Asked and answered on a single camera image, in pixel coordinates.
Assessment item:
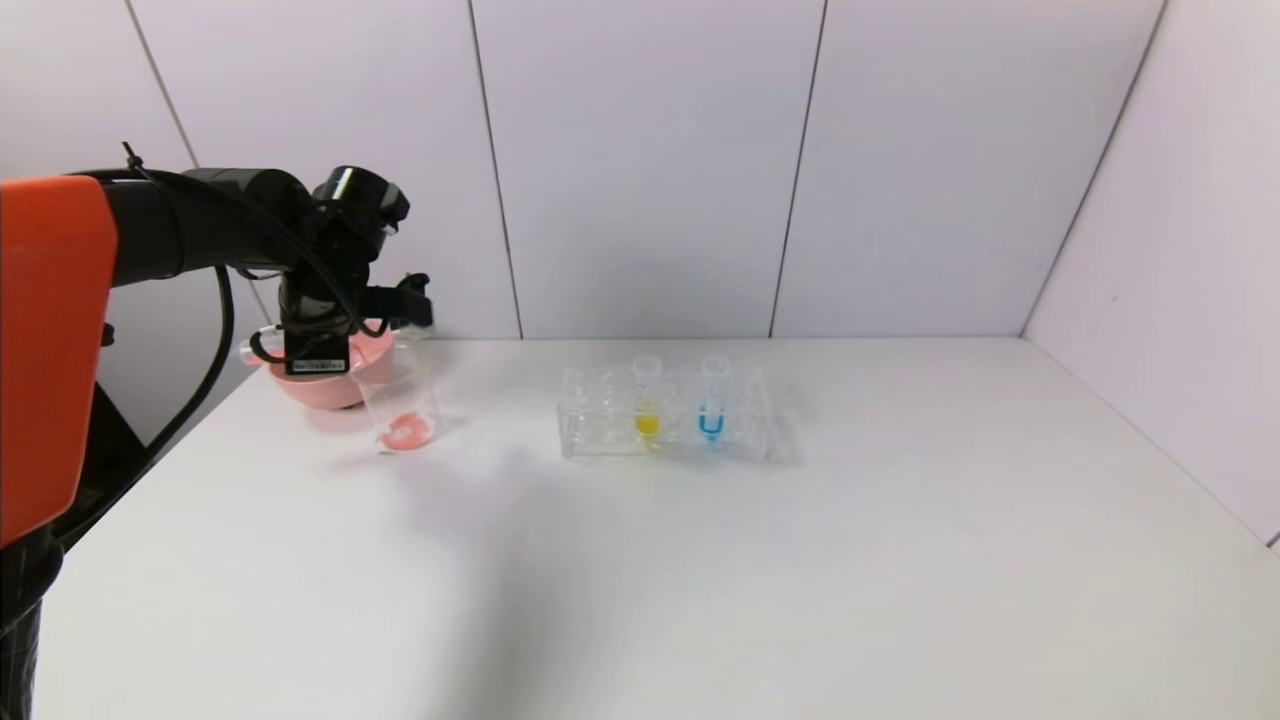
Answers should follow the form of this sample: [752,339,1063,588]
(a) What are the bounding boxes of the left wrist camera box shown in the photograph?
[364,273,437,334]

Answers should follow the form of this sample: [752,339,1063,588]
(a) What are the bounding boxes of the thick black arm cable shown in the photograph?
[58,262,237,546]

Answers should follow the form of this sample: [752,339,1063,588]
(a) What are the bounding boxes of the clear glass beaker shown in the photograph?
[351,340,444,455]

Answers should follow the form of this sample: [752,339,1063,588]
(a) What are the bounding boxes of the test tube with yellow pigment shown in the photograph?
[631,354,664,447]

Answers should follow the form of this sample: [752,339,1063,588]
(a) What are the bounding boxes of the test tube with blue pigment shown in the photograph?
[699,354,732,444]

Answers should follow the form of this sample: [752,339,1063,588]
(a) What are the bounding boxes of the pink bowl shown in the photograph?
[264,328,402,412]

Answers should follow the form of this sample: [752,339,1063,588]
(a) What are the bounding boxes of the thin black camera cable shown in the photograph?
[247,318,393,367]

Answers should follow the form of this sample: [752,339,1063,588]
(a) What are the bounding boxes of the clear plastic test tube rack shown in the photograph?
[557,365,774,462]

